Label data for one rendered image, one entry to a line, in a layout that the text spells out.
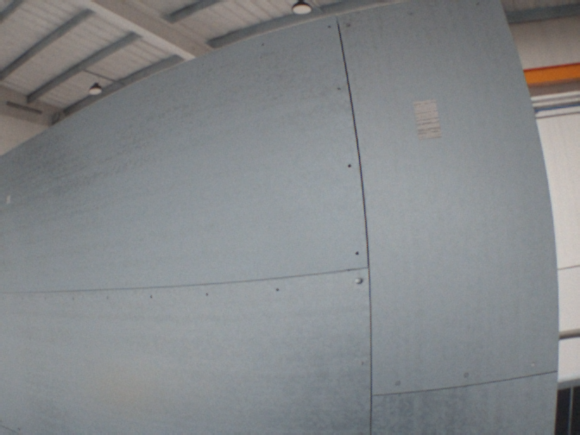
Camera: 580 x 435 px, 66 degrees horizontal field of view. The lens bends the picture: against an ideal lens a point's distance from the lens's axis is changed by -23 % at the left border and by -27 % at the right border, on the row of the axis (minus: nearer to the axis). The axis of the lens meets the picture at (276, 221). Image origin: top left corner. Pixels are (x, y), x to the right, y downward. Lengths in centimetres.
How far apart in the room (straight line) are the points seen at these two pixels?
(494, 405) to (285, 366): 46
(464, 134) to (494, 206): 15
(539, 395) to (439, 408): 21
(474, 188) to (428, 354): 31
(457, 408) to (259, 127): 73
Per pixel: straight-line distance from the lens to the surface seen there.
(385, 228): 104
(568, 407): 563
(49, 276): 169
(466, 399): 101
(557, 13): 1063
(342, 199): 108
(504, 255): 98
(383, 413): 106
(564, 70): 978
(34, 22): 1048
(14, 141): 1286
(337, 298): 107
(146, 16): 966
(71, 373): 164
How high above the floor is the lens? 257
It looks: 10 degrees up
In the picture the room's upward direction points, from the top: 3 degrees counter-clockwise
